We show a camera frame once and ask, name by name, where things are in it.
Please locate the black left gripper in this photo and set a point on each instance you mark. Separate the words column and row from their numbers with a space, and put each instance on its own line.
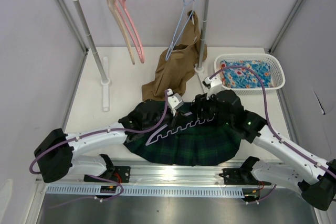
column 172, row 119

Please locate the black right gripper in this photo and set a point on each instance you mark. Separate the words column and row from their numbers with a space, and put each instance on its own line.
column 201, row 102

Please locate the purple hanger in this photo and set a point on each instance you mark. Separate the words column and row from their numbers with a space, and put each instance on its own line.
column 164, row 131

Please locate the green plaid skirt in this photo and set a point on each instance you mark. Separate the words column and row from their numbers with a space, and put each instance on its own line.
column 208, row 144

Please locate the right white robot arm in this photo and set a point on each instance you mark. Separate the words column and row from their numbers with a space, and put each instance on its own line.
column 258, row 131

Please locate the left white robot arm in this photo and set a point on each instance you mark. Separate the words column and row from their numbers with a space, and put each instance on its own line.
column 61, row 154

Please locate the tan brown skirt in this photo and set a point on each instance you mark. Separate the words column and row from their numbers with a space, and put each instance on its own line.
column 175, row 72

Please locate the pink hanger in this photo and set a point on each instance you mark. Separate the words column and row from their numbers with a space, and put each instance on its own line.
column 132, row 31

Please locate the beige hanger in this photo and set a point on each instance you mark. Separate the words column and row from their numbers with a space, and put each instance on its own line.
column 121, row 24

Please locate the blue floral cloth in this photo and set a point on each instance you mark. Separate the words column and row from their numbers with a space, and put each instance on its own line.
column 239, row 78

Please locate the white plastic basket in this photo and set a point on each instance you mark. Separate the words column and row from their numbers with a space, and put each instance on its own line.
column 276, row 71

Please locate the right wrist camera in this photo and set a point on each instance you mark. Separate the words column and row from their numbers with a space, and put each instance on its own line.
column 213, row 85

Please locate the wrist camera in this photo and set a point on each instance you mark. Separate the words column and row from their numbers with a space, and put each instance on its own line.
column 213, row 85
column 173, row 101

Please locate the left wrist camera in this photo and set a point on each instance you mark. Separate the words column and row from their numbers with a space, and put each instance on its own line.
column 173, row 101

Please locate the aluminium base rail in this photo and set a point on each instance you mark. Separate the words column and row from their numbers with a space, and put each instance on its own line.
column 183, row 174

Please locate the white slotted cable duct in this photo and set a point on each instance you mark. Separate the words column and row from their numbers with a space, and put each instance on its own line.
column 163, row 191

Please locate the blue wire hanger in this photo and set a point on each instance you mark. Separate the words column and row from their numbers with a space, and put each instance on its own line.
column 180, row 27

